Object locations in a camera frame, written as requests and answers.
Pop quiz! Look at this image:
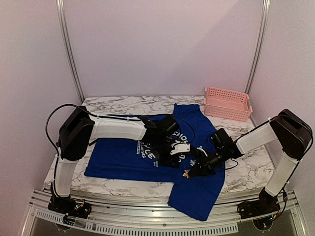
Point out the aluminium front rail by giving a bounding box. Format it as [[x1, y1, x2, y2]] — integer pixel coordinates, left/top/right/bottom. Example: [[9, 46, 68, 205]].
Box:
[[20, 190, 307, 236]]

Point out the right aluminium frame post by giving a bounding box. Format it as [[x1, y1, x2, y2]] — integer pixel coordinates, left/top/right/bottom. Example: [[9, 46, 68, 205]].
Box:
[[245, 0, 271, 96]]

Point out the blue printed t-shirt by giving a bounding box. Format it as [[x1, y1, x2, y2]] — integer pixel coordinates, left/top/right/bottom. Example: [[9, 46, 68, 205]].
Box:
[[84, 104, 225, 221]]

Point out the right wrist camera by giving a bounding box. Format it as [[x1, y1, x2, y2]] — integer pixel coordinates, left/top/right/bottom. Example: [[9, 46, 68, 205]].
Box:
[[196, 147, 208, 158]]

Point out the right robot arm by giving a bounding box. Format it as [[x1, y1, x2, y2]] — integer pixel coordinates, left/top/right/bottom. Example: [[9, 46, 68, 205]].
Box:
[[188, 109, 314, 214]]

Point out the aluminium frame post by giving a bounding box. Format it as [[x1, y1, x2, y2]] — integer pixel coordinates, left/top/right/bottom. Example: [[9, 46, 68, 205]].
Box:
[[245, 0, 271, 96], [56, 0, 85, 103]]

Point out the silver brooch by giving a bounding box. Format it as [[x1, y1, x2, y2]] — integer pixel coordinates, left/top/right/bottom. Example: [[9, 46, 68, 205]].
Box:
[[182, 170, 190, 178]]

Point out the pink plastic basket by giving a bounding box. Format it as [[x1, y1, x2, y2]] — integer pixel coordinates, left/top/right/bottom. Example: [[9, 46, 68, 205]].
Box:
[[204, 87, 252, 122]]

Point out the left aluminium frame post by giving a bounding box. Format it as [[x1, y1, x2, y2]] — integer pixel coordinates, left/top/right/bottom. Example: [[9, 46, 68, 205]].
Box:
[[56, 0, 85, 103]]

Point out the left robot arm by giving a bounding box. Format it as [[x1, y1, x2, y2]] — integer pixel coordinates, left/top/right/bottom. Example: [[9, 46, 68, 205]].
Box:
[[47, 105, 192, 213]]

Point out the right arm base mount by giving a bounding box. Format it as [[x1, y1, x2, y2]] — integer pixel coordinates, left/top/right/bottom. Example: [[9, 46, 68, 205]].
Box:
[[237, 192, 288, 221]]

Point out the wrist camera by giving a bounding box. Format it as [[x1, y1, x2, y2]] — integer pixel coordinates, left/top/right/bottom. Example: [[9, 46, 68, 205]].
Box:
[[170, 143, 190, 155], [196, 147, 208, 158]]

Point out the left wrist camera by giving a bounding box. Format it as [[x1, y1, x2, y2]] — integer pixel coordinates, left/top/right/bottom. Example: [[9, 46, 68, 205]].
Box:
[[170, 143, 190, 155]]

